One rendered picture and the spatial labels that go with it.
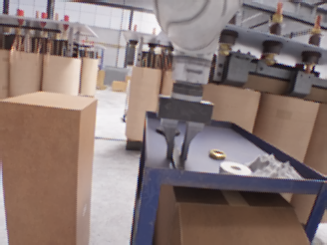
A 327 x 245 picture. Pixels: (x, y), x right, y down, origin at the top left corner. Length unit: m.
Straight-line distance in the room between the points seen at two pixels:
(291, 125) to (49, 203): 1.33
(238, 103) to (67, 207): 0.97
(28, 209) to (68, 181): 0.22
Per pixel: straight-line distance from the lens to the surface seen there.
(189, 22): 0.31
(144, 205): 0.45
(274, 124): 1.40
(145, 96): 2.73
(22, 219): 1.09
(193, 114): 0.51
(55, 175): 0.92
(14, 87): 3.11
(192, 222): 0.47
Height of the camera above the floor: 1.08
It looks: 12 degrees down
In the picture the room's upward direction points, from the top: 9 degrees clockwise
